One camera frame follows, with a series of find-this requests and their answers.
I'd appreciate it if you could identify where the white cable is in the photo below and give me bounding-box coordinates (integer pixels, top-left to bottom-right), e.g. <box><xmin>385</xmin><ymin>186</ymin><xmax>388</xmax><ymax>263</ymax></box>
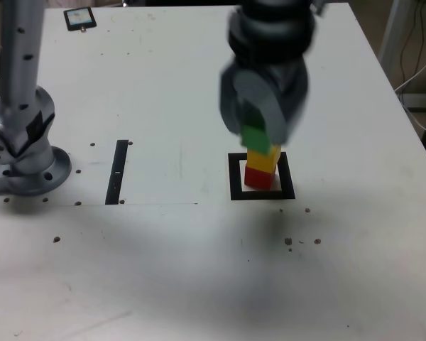
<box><xmin>393</xmin><ymin>45</ymin><xmax>426</xmax><ymax>136</ymax></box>

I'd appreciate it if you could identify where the yellow cube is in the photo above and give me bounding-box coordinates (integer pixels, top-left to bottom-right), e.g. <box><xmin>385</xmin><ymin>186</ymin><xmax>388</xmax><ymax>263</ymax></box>
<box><xmin>246</xmin><ymin>144</ymin><xmax>281</xmax><ymax>174</ymax></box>

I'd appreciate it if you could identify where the green cube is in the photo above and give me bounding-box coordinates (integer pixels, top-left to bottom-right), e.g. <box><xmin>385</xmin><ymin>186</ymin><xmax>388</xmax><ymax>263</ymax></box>
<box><xmin>239</xmin><ymin>106</ymin><xmax>273</xmax><ymax>156</ymax></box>

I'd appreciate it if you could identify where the black tape square outline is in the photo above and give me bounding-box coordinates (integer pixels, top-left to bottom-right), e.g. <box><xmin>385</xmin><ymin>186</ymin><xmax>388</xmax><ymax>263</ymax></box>
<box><xmin>227</xmin><ymin>151</ymin><xmax>296</xmax><ymax>202</ymax></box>

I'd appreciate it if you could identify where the red cube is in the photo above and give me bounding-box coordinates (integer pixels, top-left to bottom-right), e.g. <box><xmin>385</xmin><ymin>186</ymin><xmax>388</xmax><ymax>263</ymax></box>
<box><xmin>244</xmin><ymin>164</ymin><xmax>276</xmax><ymax>189</ymax></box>

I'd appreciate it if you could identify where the thin black cable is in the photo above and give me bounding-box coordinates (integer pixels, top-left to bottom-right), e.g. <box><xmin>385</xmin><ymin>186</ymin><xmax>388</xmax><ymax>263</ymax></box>
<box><xmin>400</xmin><ymin>0</ymin><xmax>426</xmax><ymax>85</ymax></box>

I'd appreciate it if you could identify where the white frame post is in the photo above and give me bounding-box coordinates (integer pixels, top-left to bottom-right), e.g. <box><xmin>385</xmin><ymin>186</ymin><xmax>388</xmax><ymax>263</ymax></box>
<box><xmin>378</xmin><ymin>0</ymin><xmax>413</xmax><ymax>82</ymax></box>

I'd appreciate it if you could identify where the black flat tablet device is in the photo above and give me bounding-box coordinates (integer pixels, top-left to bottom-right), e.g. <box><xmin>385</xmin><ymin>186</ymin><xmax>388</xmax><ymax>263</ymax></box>
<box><xmin>63</xmin><ymin>6</ymin><xmax>98</xmax><ymax>33</ymax></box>

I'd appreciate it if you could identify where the light grey cable trunking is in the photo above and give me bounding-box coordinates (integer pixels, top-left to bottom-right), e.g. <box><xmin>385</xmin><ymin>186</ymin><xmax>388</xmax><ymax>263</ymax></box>
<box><xmin>399</xmin><ymin>92</ymin><xmax>426</xmax><ymax>112</ymax></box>

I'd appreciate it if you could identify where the black tape strip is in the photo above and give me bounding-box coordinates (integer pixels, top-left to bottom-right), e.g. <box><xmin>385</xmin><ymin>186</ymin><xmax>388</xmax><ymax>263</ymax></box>
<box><xmin>104</xmin><ymin>139</ymin><xmax>129</xmax><ymax>206</ymax></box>

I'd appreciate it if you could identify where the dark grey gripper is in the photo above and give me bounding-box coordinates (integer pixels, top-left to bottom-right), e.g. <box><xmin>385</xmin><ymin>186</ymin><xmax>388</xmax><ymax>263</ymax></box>
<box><xmin>219</xmin><ymin>58</ymin><xmax>311</xmax><ymax>146</ymax></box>

